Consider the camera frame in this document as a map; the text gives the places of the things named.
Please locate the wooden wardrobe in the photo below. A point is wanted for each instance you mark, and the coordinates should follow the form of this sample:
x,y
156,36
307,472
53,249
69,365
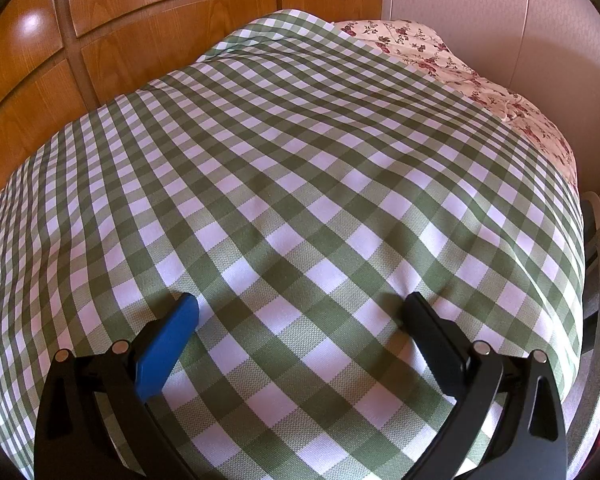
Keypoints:
x,y
145,30

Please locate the green checked bed cloth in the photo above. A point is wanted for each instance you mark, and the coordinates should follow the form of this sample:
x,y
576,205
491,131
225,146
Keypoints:
x,y
305,185

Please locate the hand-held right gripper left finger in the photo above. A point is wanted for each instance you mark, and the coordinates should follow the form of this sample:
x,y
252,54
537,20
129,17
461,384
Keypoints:
x,y
167,340

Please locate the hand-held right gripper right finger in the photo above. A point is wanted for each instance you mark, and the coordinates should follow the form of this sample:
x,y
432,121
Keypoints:
x,y
432,340

